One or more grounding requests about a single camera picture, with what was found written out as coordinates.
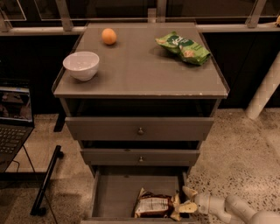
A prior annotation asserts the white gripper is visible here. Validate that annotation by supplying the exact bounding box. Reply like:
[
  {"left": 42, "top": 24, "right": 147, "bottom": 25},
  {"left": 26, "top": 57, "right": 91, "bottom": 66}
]
[{"left": 175, "top": 185, "right": 231, "bottom": 224}]

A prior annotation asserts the white ceramic bowl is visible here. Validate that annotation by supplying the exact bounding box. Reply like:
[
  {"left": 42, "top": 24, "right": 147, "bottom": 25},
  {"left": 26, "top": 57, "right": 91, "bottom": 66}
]
[{"left": 63, "top": 52, "right": 100, "bottom": 81}]

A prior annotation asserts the black stand leg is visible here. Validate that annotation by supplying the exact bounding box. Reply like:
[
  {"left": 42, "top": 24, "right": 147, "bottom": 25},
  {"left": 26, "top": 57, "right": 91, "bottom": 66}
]
[{"left": 30, "top": 145, "right": 64, "bottom": 216}]

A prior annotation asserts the grey top drawer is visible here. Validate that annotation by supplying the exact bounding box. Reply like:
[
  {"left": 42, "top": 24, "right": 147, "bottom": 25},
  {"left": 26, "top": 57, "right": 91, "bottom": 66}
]
[{"left": 66, "top": 117, "right": 214, "bottom": 141}]

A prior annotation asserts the green chip bag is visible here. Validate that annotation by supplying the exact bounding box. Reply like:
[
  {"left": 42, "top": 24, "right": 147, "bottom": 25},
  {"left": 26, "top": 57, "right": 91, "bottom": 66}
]
[{"left": 156, "top": 31, "right": 211, "bottom": 66}]

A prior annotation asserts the brown chip bag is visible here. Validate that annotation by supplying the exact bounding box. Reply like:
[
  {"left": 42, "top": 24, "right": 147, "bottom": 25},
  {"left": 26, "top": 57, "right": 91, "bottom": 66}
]
[{"left": 134, "top": 188, "right": 181, "bottom": 221}]

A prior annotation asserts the grey drawer cabinet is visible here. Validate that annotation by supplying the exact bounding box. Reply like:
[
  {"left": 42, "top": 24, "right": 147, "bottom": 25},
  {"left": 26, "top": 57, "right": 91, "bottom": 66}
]
[{"left": 52, "top": 23, "right": 229, "bottom": 172}]

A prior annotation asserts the grey open bottom drawer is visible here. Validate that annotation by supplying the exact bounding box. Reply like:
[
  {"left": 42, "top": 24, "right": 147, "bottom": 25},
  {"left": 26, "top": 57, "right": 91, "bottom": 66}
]
[{"left": 80, "top": 166, "right": 200, "bottom": 224}]

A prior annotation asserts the metal window railing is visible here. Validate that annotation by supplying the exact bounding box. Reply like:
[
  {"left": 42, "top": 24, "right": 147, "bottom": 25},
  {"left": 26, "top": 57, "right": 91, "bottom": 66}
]
[{"left": 0, "top": 0, "right": 280, "bottom": 35}]

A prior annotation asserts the grey middle drawer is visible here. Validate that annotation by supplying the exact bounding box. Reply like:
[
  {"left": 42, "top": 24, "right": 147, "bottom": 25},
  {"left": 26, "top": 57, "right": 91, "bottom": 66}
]
[{"left": 80, "top": 149, "right": 200, "bottom": 166}]

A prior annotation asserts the black laptop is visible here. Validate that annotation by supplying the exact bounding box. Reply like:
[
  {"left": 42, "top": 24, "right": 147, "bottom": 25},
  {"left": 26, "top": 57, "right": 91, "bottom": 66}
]
[{"left": 0, "top": 78, "right": 34, "bottom": 172}]

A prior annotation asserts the orange fruit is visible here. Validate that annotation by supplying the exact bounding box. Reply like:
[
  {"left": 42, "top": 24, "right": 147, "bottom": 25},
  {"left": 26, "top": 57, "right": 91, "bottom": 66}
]
[{"left": 101, "top": 28, "right": 116, "bottom": 45}]

